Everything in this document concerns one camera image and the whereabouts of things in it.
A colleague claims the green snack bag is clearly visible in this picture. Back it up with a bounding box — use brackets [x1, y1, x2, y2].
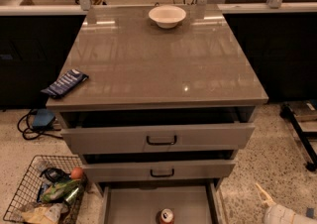
[40, 179, 80, 203]

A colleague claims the red coke can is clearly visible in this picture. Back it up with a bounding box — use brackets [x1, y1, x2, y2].
[159, 208, 174, 224]

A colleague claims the blue chip bag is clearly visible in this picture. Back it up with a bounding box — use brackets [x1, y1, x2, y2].
[41, 69, 89, 99]

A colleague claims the grey top drawer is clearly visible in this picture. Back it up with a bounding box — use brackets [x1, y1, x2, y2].
[61, 123, 255, 154]

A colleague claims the grey middle drawer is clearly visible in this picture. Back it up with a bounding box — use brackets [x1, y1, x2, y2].
[82, 160, 235, 182]

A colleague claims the grey drawer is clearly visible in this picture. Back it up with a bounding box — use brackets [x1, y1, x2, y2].
[61, 123, 255, 154]
[82, 160, 235, 182]
[98, 182, 226, 224]

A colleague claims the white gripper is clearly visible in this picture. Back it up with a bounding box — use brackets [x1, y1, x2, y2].
[255, 182, 280, 224]

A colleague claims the grey cabinet counter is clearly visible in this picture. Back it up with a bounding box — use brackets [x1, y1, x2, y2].
[47, 5, 267, 112]

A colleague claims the grey bottom drawer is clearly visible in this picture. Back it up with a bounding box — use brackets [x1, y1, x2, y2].
[98, 182, 226, 224]

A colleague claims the black floor cable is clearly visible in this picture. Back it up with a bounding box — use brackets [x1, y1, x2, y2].
[17, 108, 63, 141]

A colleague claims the orange fruit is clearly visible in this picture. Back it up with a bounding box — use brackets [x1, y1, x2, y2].
[70, 168, 83, 179]

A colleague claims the white ceramic bowl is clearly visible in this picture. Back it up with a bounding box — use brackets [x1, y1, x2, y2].
[149, 5, 186, 29]

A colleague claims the blue foot pedal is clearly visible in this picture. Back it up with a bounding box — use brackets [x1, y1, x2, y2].
[32, 109, 55, 130]

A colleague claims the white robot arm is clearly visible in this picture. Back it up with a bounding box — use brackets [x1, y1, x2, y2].
[255, 182, 317, 224]

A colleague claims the black wire basket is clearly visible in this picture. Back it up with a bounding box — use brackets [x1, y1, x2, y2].
[3, 155, 81, 224]

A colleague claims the green can in basket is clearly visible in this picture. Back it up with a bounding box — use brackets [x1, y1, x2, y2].
[64, 186, 82, 205]

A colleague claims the black cart frame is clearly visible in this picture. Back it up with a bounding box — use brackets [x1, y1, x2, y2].
[280, 100, 317, 171]

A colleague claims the yellow snack bag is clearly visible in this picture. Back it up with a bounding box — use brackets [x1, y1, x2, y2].
[21, 203, 63, 224]

